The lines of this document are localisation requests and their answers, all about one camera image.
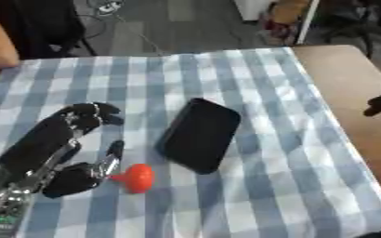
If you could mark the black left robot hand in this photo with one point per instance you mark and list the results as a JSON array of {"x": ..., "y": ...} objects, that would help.
[{"x": 39, "y": 142}]

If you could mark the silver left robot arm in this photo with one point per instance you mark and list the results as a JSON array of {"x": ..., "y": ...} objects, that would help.
[{"x": 4, "y": 207}]

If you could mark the black chair with legs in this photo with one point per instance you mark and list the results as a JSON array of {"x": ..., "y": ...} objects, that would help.
[{"x": 362, "y": 21}]

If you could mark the red round toy fruit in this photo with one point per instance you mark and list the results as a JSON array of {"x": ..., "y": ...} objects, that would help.
[{"x": 138, "y": 178}]

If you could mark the black office chair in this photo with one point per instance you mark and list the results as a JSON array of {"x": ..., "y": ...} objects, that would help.
[{"x": 39, "y": 28}]

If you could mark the brown bag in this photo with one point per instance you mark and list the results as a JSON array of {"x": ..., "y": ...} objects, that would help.
[{"x": 286, "y": 15}]

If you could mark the black flat rectangular case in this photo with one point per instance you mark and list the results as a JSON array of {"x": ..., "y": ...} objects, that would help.
[{"x": 199, "y": 136}]

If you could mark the white post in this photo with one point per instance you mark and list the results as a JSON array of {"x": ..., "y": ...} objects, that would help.
[{"x": 307, "y": 18}]

